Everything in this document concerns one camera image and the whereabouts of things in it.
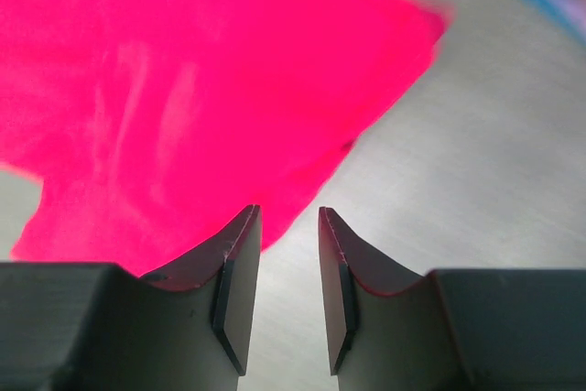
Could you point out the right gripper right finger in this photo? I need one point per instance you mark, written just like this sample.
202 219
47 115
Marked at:
389 328

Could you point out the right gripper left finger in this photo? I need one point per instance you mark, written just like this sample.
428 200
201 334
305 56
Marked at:
184 326

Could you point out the red t shirt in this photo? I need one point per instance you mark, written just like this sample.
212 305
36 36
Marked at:
151 123

